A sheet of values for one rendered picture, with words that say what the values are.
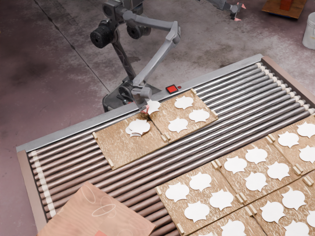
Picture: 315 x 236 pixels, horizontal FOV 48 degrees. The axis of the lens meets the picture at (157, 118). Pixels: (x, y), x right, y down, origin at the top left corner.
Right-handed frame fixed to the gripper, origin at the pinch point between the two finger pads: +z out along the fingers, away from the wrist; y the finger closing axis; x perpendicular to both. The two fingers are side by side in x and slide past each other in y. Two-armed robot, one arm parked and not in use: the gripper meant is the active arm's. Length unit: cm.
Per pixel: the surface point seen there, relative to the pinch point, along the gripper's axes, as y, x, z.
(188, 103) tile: -1.7, -32.0, 18.5
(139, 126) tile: -5.1, 8.4, 7.6
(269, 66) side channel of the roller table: 1, -108, 36
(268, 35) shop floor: 128, -214, 152
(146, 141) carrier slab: -16.7, 10.1, 10.9
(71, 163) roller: -6, 60, 2
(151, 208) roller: -61, 31, 9
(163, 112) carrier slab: 0.8, -12.1, 15.3
